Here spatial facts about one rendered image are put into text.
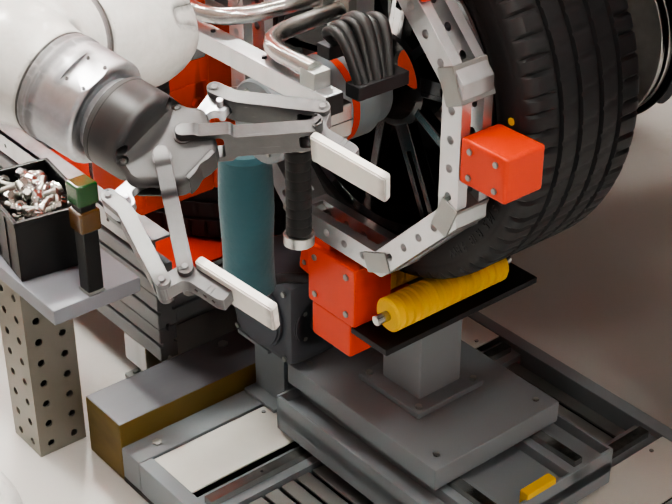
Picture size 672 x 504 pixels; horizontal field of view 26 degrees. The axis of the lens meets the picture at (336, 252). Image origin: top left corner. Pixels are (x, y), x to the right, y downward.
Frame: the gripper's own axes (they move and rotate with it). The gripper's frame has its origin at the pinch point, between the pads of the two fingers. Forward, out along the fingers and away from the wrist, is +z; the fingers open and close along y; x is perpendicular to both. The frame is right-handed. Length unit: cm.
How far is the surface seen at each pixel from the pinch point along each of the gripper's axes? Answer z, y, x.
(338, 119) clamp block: -37, 49, 64
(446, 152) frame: -27, 59, 75
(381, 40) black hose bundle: -38, 60, 60
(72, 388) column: -86, 24, 157
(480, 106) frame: -25, 65, 70
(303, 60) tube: -44, 50, 58
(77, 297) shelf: -78, 27, 120
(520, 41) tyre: -24, 73, 63
